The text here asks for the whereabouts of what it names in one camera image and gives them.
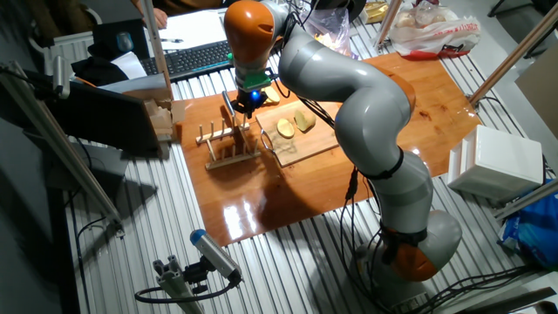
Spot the person's forearm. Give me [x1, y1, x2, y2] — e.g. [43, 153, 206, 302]
[129, 0, 153, 17]

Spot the gold snack packet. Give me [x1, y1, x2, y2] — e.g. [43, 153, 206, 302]
[364, 0, 391, 25]

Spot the black cloth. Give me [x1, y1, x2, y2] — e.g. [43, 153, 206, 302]
[71, 55, 130, 87]

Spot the small white paper sheet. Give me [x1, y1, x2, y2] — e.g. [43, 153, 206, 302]
[111, 51, 148, 80]

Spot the steel cleaver knife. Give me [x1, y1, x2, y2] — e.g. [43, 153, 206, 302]
[221, 90, 248, 158]

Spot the blue plastic bag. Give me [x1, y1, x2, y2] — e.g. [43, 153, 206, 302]
[499, 182, 558, 270]

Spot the wooden peg dish rack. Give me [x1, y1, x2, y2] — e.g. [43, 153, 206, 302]
[194, 112, 262, 171]

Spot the wooden cutting board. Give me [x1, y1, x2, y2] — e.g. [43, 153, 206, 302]
[255, 99, 345, 168]

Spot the black camera cable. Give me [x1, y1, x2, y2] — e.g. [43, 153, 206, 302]
[133, 272, 243, 305]

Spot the black computer keyboard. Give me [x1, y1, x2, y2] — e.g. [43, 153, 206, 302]
[139, 39, 235, 83]

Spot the white plastic box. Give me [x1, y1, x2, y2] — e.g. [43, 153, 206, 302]
[447, 125, 545, 202]

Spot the clear plastic bag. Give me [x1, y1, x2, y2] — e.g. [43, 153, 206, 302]
[300, 6, 353, 58]

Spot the freshly cut potato slice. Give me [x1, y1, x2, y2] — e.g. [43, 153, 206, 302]
[276, 117, 296, 140]

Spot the large white paper sheet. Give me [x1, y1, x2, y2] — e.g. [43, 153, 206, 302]
[157, 7, 230, 51]

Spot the black monitor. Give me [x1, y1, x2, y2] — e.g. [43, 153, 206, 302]
[24, 80, 163, 159]

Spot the white slatted rack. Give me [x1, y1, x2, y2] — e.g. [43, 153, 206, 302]
[28, 31, 95, 79]

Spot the grey camera with blue end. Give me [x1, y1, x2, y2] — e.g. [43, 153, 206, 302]
[189, 229, 244, 284]

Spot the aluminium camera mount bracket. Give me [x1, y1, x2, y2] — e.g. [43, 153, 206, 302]
[152, 255, 206, 314]

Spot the person's bare hand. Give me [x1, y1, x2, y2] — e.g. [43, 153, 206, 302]
[139, 7, 169, 31]

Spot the halved potato chunk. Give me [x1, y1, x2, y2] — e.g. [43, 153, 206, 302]
[293, 108, 317, 133]

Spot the green wrist mount plate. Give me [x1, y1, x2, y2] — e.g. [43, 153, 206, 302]
[226, 51, 274, 92]

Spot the aluminium frame strut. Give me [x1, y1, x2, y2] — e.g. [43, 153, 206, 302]
[139, 0, 174, 91]
[0, 60, 126, 239]
[494, 178, 558, 221]
[468, 2, 558, 106]
[374, 0, 405, 48]

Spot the small grey frame camera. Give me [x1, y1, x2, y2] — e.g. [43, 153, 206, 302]
[51, 55, 71, 100]

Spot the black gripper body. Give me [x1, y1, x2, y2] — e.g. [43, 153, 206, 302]
[230, 88, 268, 109]

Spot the dark computer mouse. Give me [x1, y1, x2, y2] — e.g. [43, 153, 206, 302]
[115, 31, 135, 53]

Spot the pale potato slice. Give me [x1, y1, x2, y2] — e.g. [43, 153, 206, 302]
[262, 85, 282, 106]

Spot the brown cardboard panel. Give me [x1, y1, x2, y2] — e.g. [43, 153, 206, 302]
[514, 43, 558, 140]

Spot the white shopping bag red print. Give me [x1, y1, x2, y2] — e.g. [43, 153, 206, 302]
[387, 2, 482, 61]

